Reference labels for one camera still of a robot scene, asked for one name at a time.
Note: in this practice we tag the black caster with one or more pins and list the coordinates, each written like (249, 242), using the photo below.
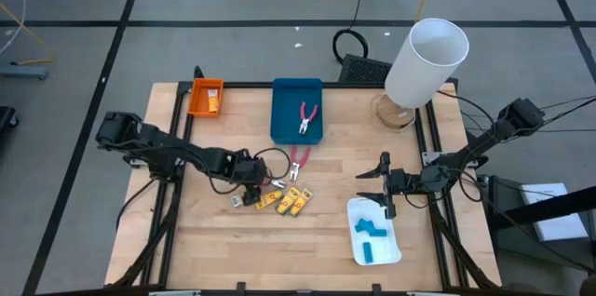
(5, 117)

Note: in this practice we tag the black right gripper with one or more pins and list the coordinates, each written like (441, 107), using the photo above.
(405, 182)

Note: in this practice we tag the white plastic tray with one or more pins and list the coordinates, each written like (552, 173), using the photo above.
(386, 254)

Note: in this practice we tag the black table clamp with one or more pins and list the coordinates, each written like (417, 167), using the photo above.
(376, 288)
(240, 286)

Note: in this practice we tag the silver aluminium bracket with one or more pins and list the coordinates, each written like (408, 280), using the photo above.
(174, 293)
(430, 293)

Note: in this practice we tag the blue eraser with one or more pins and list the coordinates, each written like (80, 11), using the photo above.
(368, 252)
(360, 227)
(369, 223)
(379, 232)

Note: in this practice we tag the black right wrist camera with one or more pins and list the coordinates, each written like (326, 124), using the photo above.
(399, 180)

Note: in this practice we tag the orange plastic basket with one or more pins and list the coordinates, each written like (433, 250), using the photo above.
(198, 100)

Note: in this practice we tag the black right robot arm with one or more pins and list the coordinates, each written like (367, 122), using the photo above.
(479, 144)

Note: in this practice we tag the grey stand foot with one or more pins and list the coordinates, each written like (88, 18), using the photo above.
(23, 71)

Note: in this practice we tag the white shade table lamp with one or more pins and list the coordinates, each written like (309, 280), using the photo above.
(428, 63)

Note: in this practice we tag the blue plastic bin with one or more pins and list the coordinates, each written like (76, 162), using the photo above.
(286, 119)

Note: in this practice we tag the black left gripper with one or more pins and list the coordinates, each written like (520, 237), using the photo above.
(247, 170)

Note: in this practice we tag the person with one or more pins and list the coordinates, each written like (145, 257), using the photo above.
(587, 286)

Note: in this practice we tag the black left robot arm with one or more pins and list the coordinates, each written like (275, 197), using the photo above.
(163, 144)

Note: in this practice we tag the yellow green crayon box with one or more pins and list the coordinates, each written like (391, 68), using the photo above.
(213, 100)
(302, 202)
(288, 200)
(269, 199)

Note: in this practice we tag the white booklet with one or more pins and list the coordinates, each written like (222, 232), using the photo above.
(559, 228)

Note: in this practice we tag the black table frame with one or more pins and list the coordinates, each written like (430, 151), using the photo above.
(178, 100)

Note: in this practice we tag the black mesh box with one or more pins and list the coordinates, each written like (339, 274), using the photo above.
(363, 70)

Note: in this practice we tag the black stand beam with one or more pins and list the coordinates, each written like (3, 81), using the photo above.
(535, 214)

